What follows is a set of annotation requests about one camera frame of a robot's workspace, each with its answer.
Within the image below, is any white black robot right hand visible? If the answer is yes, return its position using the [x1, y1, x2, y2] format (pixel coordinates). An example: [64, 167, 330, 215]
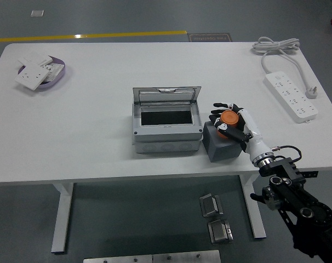
[209, 102, 273, 165]

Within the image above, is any orange cylinder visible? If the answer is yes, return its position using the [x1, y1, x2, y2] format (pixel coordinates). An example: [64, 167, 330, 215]
[215, 110, 239, 139]

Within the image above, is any grey junction box clear lid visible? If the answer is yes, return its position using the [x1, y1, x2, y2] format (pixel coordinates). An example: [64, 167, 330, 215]
[131, 86, 204, 154]

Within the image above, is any grey cube with round recess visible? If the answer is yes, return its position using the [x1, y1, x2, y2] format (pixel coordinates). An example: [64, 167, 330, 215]
[203, 120, 245, 163]

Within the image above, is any white power strip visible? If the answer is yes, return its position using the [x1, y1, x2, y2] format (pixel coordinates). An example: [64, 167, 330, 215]
[263, 71, 319, 123]

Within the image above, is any white table leg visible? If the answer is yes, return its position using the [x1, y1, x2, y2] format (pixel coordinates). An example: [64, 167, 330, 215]
[238, 174, 267, 239]
[50, 182, 75, 253]

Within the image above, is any dark floor sign orange text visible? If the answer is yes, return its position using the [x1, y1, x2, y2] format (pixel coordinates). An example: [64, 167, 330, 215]
[187, 32, 234, 43]

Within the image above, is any grey metal plate with bolts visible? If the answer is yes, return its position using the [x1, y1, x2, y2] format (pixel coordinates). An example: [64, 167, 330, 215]
[83, 249, 221, 263]

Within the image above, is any yellow floor tape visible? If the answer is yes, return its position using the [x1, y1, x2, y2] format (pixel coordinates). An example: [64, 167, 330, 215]
[0, 30, 188, 43]

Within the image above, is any purple oval tray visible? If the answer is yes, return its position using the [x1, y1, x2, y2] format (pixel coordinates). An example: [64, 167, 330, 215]
[17, 56, 67, 90]

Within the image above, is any white socket panel grey print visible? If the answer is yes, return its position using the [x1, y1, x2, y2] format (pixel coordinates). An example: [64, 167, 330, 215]
[41, 62, 65, 82]

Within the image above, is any white power cord with plug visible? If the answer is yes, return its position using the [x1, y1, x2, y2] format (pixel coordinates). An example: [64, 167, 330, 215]
[251, 37, 319, 99]

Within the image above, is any metal bracket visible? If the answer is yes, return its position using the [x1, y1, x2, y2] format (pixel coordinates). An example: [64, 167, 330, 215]
[207, 219, 234, 245]
[199, 193, 224, 219]

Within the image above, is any white wall socket panel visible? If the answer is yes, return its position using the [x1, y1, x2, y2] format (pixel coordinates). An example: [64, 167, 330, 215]
[14, 63, 52, 91]

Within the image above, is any white wall switch panel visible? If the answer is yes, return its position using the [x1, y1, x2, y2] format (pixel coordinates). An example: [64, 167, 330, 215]
[17, 52, 53, 66]

